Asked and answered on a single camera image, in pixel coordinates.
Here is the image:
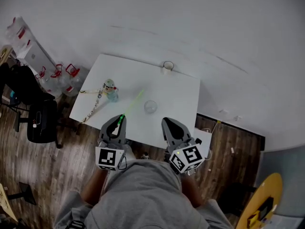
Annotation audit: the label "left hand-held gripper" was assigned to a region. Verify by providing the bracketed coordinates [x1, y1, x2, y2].
[94, 114, 127, 172]

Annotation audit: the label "yellow block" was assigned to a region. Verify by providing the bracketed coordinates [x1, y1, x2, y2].
[247, 210, 261, 228]

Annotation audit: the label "clear plastic bag red labels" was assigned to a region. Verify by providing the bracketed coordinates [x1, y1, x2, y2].
[5, 16, 33, 55]

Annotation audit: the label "black office chair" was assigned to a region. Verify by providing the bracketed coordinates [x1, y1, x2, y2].
[0, 62, 78, 150]

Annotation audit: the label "clear glass cup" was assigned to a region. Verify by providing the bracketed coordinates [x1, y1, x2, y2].
[143, 100, 158, 115]

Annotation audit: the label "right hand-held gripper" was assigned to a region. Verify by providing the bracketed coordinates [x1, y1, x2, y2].
[161, 117, 205, 176]

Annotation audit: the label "white box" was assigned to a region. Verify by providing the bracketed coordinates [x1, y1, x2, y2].
[193, 127, 213, 153]

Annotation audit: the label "cartoon figure bottle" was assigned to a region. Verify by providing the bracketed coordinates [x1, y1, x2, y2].
[102, 78, 120, 103]

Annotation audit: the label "person's right forearm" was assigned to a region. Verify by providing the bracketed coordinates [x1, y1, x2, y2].
[180, 172, 205, 209]

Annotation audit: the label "beige board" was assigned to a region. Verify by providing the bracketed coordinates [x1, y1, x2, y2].
[0, 183, 19, 223]

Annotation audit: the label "person's left forearm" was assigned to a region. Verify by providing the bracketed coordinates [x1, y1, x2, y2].
[80, 168, 108, 207]

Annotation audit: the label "white cable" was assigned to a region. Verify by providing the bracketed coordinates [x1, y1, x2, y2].
[203, 120, 222, 162]

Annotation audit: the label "black flat device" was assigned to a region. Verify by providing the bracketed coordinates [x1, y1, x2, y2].
[256, 196, 275, 221]

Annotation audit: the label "grey shirt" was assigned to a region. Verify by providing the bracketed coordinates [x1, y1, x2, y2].
[53, 159, 234, 229]

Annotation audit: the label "beige patterned strap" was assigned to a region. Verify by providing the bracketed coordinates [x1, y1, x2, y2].
[79, 86, 106, 124]

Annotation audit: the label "green straw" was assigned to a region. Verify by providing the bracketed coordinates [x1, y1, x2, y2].
[117, 89, 145, 126]

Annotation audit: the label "clear water bottle red handle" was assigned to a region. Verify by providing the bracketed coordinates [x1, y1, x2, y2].
[50, 64, 72, 93]
[35, 65, 63, 99]
[61, 63, 83, 97]

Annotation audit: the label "black metal stand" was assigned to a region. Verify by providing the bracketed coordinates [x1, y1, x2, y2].
[6, 181, 38, 207]

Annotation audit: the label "white cabinet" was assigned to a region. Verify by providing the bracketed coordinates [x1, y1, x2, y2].
[16, 32, 57, 69]

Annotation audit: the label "grey partition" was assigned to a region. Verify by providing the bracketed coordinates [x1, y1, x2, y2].
[254, 146, 305, 217]

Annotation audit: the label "yellow round table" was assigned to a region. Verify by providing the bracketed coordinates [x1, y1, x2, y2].
[235, 172, 284, 229]

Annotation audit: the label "white paper sheets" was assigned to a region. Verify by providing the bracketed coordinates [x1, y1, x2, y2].
[261, 213, 305, 229]

